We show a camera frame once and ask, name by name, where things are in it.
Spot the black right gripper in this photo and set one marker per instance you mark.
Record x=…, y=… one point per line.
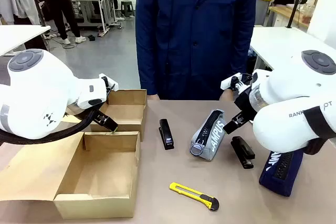
x=245, y=103

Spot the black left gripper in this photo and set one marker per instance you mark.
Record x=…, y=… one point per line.
x=100, y=117

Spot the grey zipper pencil case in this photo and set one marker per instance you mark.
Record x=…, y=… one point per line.
x=210, y=134

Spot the black stapler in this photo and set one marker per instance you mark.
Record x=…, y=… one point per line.
x=242, y=151
x=166, y=134

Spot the navy zipper pencil case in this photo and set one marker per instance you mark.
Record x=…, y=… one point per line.
x=282, y=174

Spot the yellow black utility knife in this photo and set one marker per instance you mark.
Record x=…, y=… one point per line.
x=191, y=193

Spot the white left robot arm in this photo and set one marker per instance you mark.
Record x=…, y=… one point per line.
x=39, y=90

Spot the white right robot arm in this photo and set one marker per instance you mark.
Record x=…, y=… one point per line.
x=288, y=98

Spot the small open cardboard box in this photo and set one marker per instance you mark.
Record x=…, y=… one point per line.
x=126, y=108

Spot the large open cardboard box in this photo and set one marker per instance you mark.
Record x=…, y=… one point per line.
x=99, y=171

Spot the person left hand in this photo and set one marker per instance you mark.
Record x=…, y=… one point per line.
x=226, y=95

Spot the black object on floor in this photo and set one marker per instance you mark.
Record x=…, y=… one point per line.
x=92, y=37

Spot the person in blue coat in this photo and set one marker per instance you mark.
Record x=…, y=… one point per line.
x=194, y=37

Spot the dark green plastic stool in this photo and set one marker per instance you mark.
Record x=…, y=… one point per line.
x=127, y=7

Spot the wooden background table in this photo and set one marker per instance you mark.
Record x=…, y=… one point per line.
x=286, y=12

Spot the white table with white legs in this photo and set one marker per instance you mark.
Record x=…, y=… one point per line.
x=18, y=36

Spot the person in floral shirt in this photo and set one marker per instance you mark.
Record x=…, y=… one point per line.
x=63, y=3

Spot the black stand pole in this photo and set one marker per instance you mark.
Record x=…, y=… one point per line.
x=295, y=3

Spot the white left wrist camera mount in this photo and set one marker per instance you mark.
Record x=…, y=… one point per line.
x=111, y=83

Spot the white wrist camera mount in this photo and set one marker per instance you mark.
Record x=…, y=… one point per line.
x=111, y=83
x=231, y=81

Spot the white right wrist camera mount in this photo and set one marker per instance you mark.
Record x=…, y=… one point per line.
x=231, y=81

